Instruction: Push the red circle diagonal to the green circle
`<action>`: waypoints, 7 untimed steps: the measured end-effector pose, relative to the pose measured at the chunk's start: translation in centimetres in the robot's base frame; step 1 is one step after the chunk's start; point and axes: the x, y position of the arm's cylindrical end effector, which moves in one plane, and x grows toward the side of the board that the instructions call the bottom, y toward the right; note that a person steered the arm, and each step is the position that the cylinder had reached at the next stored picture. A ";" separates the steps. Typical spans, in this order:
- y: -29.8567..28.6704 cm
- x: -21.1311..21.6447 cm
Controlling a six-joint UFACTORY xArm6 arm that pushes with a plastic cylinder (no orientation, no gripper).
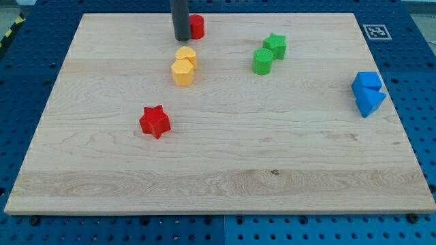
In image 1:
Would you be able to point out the white fiducial marker tag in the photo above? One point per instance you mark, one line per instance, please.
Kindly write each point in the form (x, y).
(376, 32)

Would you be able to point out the yellow black hazard tape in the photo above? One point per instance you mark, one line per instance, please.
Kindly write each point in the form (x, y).
(12, 32)

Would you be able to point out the yellow hexagon block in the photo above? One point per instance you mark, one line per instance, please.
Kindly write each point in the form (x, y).
(182, 72)

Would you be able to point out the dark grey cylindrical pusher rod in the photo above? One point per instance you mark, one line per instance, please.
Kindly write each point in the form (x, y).
(180, 18)

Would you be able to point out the green star block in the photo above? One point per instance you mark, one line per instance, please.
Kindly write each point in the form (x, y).
(276, 44)

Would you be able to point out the light wooden board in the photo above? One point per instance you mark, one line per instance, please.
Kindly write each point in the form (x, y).
(288, 142)

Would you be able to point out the red cylinder block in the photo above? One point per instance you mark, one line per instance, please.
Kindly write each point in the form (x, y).
(197, 26)

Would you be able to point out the green cylinder block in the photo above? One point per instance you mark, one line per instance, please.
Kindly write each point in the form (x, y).
(262, 61)

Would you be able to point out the yellow heart block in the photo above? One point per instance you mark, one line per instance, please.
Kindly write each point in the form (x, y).
(187, 53)

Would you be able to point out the red star block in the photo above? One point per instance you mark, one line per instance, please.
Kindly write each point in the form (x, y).
(154, 121)

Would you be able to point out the blue triangle block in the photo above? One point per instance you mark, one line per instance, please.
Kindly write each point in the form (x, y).
(368, 100)

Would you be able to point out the blue cube block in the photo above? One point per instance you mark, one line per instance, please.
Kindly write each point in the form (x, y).
(366, 79)

